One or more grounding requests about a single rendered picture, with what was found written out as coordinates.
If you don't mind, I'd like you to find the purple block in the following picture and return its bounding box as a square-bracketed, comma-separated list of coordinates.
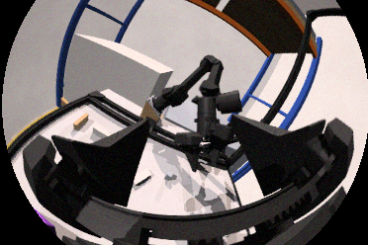
[35, 209, 54, 233]

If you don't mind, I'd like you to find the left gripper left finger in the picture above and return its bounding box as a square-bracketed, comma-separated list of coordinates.
[51, 119, 150, 207]

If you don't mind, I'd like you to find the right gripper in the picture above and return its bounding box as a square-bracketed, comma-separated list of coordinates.
[173, 114, 230, 172]

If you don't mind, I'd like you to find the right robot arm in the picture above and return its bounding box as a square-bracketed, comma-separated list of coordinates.
[152, 55, 242, 140]

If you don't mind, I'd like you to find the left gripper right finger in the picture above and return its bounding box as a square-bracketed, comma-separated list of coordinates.
[230, 114, 326, 197]

